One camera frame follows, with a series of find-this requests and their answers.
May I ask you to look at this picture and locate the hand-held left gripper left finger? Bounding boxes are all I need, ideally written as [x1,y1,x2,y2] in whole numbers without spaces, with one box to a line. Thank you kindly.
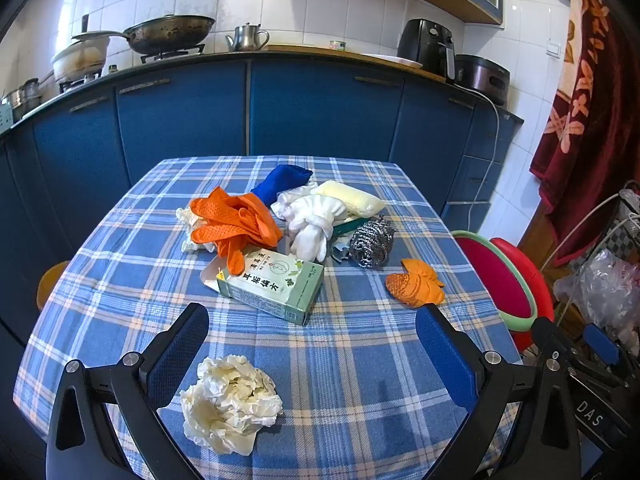
[46,302,210,480]

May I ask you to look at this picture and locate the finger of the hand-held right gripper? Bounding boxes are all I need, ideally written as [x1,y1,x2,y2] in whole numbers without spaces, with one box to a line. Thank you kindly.
[582,323,632,386]
[531,317,581,366]

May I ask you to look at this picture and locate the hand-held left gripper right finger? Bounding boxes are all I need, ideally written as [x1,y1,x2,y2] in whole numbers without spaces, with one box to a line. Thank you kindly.
[415,304,588,480]

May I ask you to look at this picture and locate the large white tissue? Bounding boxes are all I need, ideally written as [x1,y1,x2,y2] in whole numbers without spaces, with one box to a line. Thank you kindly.
[180,355,283,456]

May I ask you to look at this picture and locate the red basin with green rim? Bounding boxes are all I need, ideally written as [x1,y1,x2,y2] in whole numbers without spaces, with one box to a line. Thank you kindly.
[450,230,538,333]

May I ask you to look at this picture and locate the yellow sponge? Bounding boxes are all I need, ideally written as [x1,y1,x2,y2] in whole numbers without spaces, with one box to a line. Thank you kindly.
[311,180,387,218]

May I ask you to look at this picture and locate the blue cloth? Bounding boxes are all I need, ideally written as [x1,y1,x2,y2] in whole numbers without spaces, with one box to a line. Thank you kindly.
[250,164,313,211]

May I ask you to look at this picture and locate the clear plastic bag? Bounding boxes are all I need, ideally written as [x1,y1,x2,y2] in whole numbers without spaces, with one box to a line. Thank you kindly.
[554,247,640,356]

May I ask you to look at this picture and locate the red plastic stool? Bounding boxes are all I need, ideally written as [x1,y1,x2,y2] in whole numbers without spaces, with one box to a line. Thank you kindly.
[490,237,556,351]

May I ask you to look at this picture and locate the crumpled orange glove piece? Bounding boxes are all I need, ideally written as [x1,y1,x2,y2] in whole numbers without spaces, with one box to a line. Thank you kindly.
[385,258,446,307]

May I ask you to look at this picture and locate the blue plaid tablecloth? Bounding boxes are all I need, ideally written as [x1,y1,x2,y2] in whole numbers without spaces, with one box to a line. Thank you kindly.
[12,156,523,480]

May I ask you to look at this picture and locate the green medicine box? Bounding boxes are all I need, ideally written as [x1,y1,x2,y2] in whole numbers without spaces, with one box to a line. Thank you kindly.
[202,247,325,326]

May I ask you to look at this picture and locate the small crumpled white tissue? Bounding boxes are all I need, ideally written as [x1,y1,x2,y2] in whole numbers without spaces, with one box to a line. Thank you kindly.
[176,206,211,253]

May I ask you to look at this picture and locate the steel wool scrubber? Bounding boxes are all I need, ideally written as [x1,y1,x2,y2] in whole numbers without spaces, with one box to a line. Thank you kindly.
[348,214,397,267]

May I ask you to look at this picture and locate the orange stool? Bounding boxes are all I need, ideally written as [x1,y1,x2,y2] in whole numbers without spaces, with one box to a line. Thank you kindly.
[36,260,71,312]

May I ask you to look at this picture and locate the orange rubber gloves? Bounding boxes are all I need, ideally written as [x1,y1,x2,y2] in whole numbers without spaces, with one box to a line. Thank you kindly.
[189,186,283,276]

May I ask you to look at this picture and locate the crumpled grey wrapper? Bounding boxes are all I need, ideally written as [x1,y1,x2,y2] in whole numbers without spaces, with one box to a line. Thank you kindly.
[327,240,353,264]

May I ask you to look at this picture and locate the green scouring pad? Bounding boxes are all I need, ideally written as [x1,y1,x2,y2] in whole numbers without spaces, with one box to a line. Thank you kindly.
[332,215,371,237]

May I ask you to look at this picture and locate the white knotted cloth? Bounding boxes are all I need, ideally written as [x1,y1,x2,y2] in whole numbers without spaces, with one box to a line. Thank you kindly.
[271,185,353,263]

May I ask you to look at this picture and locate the red floral blanket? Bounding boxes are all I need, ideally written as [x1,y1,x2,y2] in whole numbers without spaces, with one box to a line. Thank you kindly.
[530,0,640,263]

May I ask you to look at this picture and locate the dark rice cooker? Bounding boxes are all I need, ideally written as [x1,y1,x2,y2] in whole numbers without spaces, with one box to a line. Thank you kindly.
[452,54,511,106]

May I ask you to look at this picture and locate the blue kitchen cabinets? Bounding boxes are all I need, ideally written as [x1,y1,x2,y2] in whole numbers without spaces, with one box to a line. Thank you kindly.
[0,52,525,321]

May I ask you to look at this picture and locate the steel pot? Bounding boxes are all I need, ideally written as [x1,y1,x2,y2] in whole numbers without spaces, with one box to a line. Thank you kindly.
[2,78,41,121]

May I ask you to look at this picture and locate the gas stove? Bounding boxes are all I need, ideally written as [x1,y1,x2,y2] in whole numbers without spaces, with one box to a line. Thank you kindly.
[60,45,207,93]

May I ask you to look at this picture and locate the white plate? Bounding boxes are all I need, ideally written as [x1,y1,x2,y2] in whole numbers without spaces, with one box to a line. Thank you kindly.
[360,52,425,69]

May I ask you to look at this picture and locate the white pot with lid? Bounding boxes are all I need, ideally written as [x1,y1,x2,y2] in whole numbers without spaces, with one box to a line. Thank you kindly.
[51,35,111,85]

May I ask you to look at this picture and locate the black air fryer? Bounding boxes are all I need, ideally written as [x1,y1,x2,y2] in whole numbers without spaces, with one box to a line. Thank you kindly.
[397,18,457,81]

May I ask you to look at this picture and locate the black wok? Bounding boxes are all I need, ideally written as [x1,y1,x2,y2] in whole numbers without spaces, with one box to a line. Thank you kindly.
[71,15,217,56]

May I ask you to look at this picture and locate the steel kettle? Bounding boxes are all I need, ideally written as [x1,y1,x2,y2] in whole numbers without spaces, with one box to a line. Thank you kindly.
[225,22,271,52]

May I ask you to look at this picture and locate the white power cable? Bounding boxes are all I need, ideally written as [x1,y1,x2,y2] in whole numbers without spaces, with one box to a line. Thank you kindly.
[452,80,503,206]

